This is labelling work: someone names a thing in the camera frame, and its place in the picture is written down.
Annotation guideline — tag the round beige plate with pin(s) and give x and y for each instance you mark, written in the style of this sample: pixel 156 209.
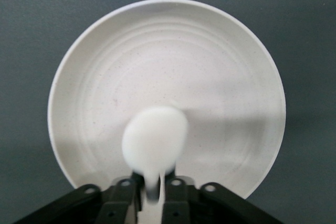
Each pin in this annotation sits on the round beige plate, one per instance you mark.
pixel 168 64

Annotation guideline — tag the white bun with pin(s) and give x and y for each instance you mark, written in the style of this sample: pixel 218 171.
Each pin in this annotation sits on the white bun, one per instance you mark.
pixel 155 137

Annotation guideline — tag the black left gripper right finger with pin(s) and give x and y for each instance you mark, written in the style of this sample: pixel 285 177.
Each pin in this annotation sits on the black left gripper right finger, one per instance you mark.
pixel 199 205

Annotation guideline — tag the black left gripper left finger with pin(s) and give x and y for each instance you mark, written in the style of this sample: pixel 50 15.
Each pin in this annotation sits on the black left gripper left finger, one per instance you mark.
pixel 115 203

